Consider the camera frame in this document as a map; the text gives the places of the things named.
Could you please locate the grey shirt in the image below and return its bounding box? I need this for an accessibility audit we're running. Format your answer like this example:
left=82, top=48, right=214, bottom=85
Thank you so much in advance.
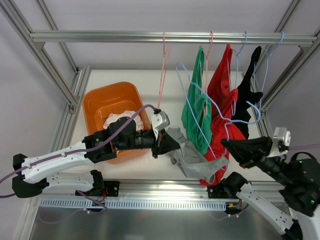
left=167, top=128, right=229, bottom=184

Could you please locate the blue hanger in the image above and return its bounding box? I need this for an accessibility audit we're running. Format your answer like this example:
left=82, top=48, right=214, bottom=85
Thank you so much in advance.
left=255, top=31, right=285, bottom=119
left=226, top=31, right=248, bottom=116
left=176, top=62, right=262, bottom=159

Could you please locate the white tank top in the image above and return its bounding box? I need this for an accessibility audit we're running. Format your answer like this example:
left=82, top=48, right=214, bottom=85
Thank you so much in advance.
left=103, top=110, right=144, bottom=131

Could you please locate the pink wire hanger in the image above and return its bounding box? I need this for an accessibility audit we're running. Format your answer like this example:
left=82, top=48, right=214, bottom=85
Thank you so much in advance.
left=157, top=31, right=171, bottom=109

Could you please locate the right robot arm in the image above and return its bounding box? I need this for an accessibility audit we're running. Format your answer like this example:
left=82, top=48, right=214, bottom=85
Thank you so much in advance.
left=221, top=136, right=320, bottom=240

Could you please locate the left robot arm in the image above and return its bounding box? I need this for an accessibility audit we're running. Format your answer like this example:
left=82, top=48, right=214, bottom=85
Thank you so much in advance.
left=12, top=117, right=180, bottom=199

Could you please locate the blue hanger under black shirt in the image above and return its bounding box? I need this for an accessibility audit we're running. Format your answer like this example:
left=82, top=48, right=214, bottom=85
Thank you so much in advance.
left=255, top=31, right=285, bottom=119

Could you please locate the blue hanger under red shirt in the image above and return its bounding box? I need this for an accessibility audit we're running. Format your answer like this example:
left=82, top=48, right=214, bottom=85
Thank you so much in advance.
left=226, top=31, right=248, bottom=116

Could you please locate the green shirt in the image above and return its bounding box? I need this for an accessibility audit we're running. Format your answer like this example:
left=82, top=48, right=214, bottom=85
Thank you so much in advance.
left=181, top=47, right=213, bottom=155

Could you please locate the black shirt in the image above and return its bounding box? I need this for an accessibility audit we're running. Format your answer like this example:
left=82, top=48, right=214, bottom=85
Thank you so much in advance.
left=229, top=46, right=263, bottom=140

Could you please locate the red shirt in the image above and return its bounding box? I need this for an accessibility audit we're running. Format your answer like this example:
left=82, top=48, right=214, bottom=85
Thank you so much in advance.
left=199, top=44, right=247, bottom=187

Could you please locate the orange plastic basket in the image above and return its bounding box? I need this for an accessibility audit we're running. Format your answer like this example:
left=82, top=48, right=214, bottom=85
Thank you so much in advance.
left=82, top=82, right=156, bottom=164

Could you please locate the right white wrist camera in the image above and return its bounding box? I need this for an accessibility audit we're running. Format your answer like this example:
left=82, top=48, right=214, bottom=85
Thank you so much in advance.
left=266, top=127, right=291, bottom=158

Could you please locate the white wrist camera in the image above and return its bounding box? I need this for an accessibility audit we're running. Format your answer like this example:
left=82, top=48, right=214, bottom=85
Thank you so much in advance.
left=150, top=108, right=170, bottom=140
left=266, top=127, right=291, bottom=158

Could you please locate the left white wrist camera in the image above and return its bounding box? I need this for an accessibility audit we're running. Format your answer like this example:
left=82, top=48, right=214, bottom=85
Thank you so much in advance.
left=150, top=108, right=170, bottom=140

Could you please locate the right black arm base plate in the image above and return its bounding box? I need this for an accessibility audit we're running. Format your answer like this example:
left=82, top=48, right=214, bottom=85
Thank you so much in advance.
left=207, top=178, right=249, bottom=199

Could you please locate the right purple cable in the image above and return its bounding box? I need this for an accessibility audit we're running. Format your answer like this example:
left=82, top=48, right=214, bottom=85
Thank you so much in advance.
left=287, top=143, right=320, bottom=151

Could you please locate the purple cable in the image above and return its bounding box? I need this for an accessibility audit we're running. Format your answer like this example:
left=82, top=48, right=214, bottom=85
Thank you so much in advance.
left=0, top=104, right=162, bottom=215
left=287, top=143, right=320, bottom=151

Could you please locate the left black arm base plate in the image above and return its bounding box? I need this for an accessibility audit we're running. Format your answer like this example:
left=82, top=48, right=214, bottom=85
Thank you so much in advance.
left=83, top=180, right=120, bottom=197

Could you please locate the aluminium front frame rail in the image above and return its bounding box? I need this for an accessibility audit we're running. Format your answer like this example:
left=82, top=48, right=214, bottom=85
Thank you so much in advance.
left=28, top=177, right=300, bottom=201

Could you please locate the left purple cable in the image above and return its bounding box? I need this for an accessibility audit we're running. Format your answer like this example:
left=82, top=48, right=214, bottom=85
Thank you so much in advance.
left=0, top=104, right=162, bottom=215

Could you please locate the white slotted cable duct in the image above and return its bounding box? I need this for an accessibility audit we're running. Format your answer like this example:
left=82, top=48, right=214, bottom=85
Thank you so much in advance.
left=39, top=198, right=227, bottom=211

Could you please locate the aluminium hanging rail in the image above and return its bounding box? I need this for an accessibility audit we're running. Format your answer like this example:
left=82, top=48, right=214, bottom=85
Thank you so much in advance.
left=29, top=30, right=318, bottom=47

